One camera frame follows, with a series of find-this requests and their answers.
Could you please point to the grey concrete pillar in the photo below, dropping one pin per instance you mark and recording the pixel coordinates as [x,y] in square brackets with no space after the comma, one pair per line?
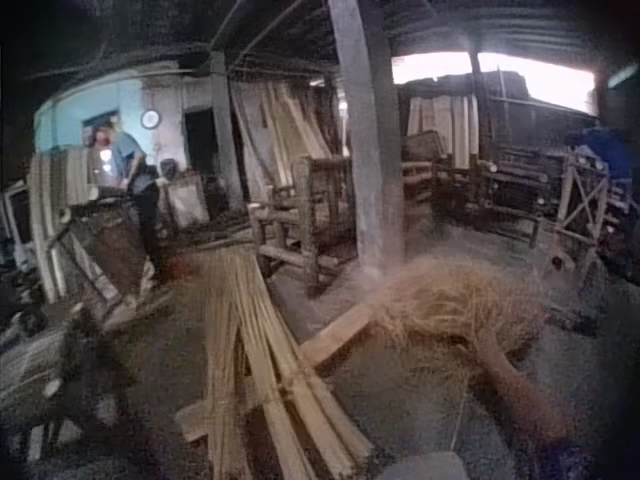
[370,135]

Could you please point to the bamboo armchair frame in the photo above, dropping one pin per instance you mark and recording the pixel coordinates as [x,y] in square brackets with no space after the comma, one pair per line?
[305,220]

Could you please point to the dark bamboo bench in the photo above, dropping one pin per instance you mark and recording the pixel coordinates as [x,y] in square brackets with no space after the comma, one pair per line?
[492,190]

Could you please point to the white leaning boards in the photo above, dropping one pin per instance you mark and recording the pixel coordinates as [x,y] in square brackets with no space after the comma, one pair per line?
[447,127]

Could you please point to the pale slat panel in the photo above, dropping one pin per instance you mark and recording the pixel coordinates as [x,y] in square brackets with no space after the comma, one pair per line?
[55,215]

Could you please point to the bundle of split bamboo strips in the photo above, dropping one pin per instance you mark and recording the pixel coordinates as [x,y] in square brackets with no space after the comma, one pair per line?
[260,360]

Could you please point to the tilted woven bamboo chair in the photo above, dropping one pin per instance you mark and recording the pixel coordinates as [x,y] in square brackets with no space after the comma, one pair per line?
[100,255]

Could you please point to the wooden plank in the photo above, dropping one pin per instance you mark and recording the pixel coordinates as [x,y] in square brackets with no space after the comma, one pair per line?
[335,335]

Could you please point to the leaning bamboo slats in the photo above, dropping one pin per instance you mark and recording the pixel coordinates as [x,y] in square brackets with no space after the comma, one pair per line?
[287,130]

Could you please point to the cross-braced bamboo frame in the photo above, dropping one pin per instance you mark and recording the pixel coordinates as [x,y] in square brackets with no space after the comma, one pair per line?
[582,210]

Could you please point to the round wall clock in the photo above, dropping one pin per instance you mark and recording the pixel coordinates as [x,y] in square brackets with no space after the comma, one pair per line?
[150,119]

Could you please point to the heap of straw fibres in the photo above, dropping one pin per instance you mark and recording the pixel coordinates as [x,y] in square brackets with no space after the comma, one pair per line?
[457,305]

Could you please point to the slim grey pillar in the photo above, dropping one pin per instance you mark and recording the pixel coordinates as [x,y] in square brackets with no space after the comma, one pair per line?
[226,130]

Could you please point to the blue cloth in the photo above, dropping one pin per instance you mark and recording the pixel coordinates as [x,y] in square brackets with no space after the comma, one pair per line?
[602,147]

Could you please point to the person's right hand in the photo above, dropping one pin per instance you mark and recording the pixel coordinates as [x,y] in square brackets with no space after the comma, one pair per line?
[487,345]

